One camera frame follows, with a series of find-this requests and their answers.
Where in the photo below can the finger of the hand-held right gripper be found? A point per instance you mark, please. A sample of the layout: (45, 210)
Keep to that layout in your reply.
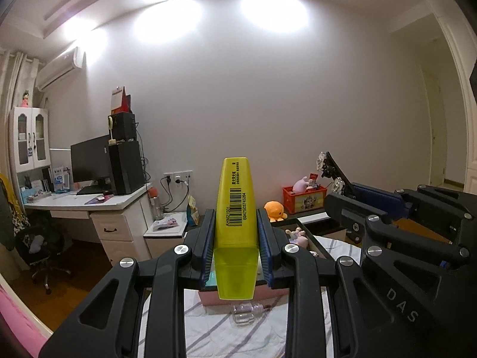
(376, 198)
(343, 210)

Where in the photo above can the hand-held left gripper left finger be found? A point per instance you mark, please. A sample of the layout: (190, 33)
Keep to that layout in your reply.
(207, 257)

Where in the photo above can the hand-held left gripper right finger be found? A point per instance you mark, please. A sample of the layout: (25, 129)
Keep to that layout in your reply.
(264, 253)

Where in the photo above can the yellow highlighter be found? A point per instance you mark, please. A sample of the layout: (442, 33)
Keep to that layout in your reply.
(234, 231)

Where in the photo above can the black toy with white wheels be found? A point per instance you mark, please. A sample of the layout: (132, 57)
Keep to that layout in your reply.
(337, 173)

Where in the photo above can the big-headed pink doll figure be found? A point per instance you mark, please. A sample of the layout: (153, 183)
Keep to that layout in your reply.
(298, 235)

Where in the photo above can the red toy crate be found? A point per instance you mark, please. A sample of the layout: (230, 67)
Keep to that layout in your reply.
(305, 203)

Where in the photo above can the red white packet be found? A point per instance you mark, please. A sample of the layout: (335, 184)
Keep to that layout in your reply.
(313, 181)

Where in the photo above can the orange octopus plush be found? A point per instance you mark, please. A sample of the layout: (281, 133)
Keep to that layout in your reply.
(275, 210)

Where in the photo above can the white nightstand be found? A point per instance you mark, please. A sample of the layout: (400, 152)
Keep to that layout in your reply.
(164, 246)

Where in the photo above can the yellow blue snack bag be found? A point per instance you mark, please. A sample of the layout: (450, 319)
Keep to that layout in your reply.
(192, 211)

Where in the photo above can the pink plush toy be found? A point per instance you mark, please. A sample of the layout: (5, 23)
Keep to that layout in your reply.
(300, 185)

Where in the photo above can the pink packet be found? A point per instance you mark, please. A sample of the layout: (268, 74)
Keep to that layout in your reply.
(166, 223)

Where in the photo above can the clear glass bottle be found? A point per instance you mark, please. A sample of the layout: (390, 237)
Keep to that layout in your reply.
(246, 313)

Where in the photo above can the clear bottle with orange cap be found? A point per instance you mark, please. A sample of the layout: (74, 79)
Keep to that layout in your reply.
(156, 205)

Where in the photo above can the striped white tablecloth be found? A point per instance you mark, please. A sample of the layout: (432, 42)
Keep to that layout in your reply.
(223, 335)

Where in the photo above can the white door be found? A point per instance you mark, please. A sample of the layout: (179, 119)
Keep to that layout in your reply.
(436, 130)

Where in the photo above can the white desk with drawers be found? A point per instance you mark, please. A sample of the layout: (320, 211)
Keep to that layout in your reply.
(119, 227)

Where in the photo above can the black computer tower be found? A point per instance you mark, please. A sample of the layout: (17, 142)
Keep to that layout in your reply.
(126, 167)

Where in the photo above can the purple mouse pad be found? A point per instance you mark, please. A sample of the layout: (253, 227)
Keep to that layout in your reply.
(98, 199)

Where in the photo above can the black keyboard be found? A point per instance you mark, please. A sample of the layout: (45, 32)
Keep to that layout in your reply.
(93, 191)

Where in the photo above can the white wardrobe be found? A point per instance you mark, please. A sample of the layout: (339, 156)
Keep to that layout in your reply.
(460, 82)

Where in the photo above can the black computer monitor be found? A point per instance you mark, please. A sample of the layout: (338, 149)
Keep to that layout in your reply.
(89, 162)

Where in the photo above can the small yellow fan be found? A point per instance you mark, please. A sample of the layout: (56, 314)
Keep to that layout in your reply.
(110, 125)

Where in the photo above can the blue white box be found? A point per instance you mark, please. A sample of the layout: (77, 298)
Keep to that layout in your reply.
(59, 181)

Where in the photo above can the black office chair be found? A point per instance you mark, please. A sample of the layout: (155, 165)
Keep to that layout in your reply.
(41, 253)

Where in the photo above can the red white paper bag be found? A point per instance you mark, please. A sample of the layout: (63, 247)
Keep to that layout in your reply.
(117, 100)

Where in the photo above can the white lamp bar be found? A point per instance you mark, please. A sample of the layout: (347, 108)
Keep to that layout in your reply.
(59, 150)

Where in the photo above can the pink bedding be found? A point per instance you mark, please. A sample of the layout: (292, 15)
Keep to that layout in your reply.
(15, 313)

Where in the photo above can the black yellow patterned jacket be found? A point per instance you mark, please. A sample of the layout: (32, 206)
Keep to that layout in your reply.
(8, 216)

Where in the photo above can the white glass-door cabinet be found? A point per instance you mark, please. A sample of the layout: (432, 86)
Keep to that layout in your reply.
(30, 110)

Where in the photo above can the white air conditioner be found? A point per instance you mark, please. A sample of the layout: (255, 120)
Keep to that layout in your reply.
(59, 69)

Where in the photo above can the small doll in pink dress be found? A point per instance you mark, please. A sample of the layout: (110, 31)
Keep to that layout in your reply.
(25, 100)

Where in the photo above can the cream curtain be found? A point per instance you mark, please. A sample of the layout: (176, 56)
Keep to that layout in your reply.
(9, 93)

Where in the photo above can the white wall socket strip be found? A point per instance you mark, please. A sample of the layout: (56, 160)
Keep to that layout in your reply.
(179, 176)

